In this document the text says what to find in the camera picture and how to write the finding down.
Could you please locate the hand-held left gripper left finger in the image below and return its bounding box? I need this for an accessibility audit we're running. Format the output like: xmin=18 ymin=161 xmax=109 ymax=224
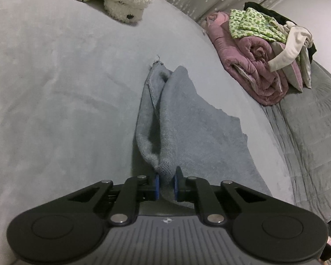
xmin=66 ymin=174 xmax=160 ymax=225

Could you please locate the grey quilted blanket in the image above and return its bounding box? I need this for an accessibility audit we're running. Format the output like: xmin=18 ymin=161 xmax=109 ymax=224
xmin=261 ymin=61 xmax=331 ymax=224

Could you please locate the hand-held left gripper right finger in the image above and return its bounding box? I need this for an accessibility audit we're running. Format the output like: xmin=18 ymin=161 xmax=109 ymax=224
xmin=173 ymin=166 xmax=268 ymax=225

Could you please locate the black garment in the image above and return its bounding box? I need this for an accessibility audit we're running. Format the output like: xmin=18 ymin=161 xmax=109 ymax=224
xmin=243 ymin=2 xmax=318 ymax=64

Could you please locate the cream white garment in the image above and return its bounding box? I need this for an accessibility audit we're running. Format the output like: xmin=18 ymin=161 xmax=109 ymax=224
xmin=268 ymin=26 xmax=313 ymax=72

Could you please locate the grey bed sheet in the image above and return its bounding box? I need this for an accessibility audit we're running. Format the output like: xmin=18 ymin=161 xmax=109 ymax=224
xmin=0 ymin=0 xmax=295 ymax=265

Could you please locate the grey knit sweater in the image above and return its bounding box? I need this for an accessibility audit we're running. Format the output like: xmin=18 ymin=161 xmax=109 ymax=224
xmin=135 ymin=61 xmax=273 ymax=210

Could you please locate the pink folded quilt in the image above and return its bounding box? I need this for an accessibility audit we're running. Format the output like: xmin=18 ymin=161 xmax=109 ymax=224
xmin=205 ymin=11 xmax=304 ymax=106

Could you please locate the green patterned cloth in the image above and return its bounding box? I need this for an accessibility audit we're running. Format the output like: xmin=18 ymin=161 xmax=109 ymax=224
xmin=228 ymin=8 xmax=289 ymax=43

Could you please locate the pale grey pillow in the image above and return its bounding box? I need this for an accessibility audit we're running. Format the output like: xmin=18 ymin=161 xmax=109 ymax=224
xmin=281 ymin=43 xmax=312 ymax=93

